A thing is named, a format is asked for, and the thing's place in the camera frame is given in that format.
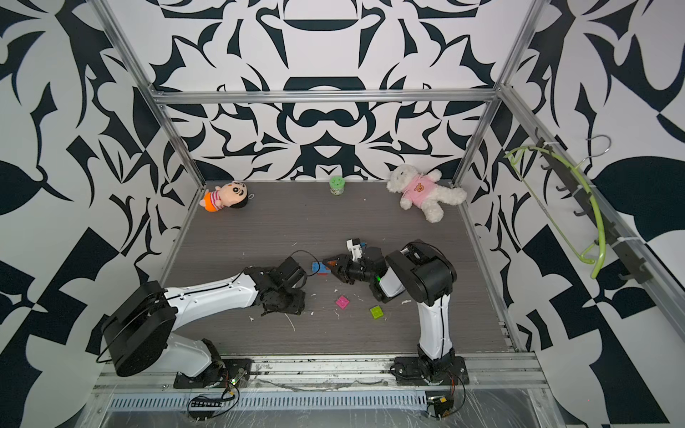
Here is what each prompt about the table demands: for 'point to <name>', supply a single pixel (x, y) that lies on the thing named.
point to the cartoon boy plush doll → (232, 194)
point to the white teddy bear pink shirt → (422, 190)
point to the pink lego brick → (342, 302)
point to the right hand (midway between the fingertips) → (325, 263)
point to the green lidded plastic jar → (336, 185)
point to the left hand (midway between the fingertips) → (298, 300)
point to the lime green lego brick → (376, 312)
